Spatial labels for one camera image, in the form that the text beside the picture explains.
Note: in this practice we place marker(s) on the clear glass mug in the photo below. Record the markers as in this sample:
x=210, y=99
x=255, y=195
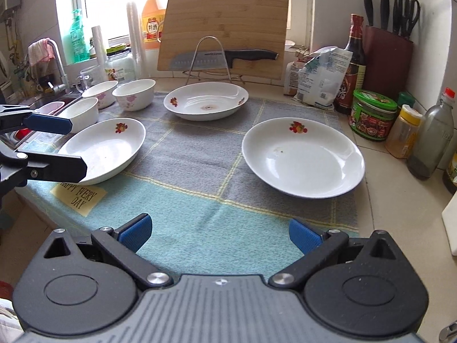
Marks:
x=87, y=77

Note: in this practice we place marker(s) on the sauce jar green lid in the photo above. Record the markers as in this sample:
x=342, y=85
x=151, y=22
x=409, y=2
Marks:
x=373, y=114

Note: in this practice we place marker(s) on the bamboo cutting board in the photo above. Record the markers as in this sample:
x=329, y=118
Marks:
x=228, y=21

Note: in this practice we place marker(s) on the stack of clear plastic cups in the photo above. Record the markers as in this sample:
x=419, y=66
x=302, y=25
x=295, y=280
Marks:
x=135, y=39
x=99, y=53

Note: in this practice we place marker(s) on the orange liquid bottle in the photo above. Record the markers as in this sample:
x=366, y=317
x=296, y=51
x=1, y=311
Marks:
x=153, y=25

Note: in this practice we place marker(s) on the black scissors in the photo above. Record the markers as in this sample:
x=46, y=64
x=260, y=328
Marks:
x=408, y=10

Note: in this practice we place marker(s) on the green dish soap bottle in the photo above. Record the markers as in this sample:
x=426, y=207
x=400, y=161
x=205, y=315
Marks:
x=79, y=39

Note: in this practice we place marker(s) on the glass jar green lid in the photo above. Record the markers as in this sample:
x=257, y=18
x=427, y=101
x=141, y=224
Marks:
x=119, y=66

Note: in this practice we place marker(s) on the small white red packet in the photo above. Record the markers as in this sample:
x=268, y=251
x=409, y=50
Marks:
x=292, y=77

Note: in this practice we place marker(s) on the dark soy sauce bottle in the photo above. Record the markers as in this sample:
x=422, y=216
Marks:
x=351, y=78

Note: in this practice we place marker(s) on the glass bottle red cap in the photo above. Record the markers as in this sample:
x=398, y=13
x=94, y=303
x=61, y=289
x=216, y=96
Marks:
x=430, y=139

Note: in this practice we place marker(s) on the pink cloth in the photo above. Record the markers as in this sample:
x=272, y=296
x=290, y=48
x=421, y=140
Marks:
x=39, y=51

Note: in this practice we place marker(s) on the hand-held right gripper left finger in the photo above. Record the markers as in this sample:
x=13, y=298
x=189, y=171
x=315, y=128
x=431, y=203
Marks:
x=137, y=232

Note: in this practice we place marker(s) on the metal faucet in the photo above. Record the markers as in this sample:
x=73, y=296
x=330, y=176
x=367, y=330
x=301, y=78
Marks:
x=59, y=60

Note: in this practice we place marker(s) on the grey teal checked cloth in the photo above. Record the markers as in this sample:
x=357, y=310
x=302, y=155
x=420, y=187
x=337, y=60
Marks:
x=200, y=193

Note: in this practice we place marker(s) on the small green capped jar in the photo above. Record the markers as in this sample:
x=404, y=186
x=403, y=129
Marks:
x=406, y=100

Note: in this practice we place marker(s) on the window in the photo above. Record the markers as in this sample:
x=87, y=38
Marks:
x=107, y=3

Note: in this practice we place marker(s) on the white bowl pink flowers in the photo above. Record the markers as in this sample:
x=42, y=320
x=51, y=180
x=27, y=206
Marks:
x=134, y=96
x=101, y=94
x=85, y=110

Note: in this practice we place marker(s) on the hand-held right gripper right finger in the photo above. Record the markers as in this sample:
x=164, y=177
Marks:
x=303, y=235

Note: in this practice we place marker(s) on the dark red knife block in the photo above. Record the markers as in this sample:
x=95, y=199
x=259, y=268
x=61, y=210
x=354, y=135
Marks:
x=387, y=64

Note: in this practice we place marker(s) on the spice jar yellow lid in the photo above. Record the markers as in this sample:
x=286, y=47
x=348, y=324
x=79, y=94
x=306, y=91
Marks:
x=403, y=132

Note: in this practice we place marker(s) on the steel sink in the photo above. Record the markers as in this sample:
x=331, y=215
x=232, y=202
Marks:
x=71, y=99

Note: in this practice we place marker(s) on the large white printed bag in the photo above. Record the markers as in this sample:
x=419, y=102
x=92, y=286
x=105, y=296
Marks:
x=325, y=78

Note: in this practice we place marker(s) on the dark bottle yellow label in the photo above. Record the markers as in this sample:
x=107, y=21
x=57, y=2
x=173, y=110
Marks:
x=451, y=171

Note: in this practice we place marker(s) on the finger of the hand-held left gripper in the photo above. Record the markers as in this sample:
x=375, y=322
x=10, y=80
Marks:
x=60, y=168
x=48, y=123

